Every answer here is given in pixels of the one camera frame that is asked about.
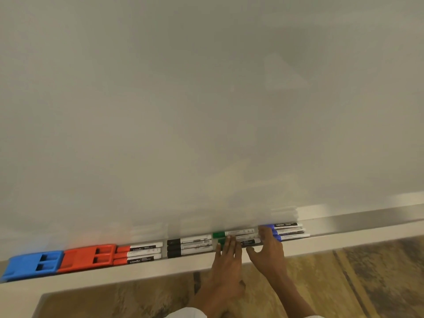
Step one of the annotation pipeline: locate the red whiteboard eraser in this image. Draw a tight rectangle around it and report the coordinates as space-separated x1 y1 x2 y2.
56 244 117 273

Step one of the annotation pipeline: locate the black whiteboard marker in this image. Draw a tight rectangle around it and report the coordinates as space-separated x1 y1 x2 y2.
167 235 212 246
167 240 213 252
167 245 214 259

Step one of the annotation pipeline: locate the white whiteboard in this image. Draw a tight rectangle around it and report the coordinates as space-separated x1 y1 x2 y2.
0 0 424 262

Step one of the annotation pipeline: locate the person's left forearm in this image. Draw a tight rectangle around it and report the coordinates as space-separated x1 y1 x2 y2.
191 285 247 318

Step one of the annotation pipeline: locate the person's left hand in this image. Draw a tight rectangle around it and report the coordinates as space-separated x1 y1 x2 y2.
212 235 246 294

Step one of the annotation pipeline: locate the person's right forearm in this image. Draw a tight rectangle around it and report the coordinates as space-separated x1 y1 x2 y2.
265 271 317 318

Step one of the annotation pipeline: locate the metal marker tray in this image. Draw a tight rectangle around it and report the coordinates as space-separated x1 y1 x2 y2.
0 203 424 295

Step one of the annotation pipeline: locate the blue whiteboard eraser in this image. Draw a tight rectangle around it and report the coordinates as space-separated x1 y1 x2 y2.
0 250 65 283

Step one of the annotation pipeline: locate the blue whiteboard marker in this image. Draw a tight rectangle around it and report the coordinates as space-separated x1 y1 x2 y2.
260 222 303 233
274 233 311 242
272 228 305 238

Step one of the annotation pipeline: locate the person's right hand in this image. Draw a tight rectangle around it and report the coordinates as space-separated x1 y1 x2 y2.
246 225 289 279

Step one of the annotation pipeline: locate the red whiteboard marker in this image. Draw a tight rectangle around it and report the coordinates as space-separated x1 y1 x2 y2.
113 254 162 266
115 248 162 259
117 242 164 253

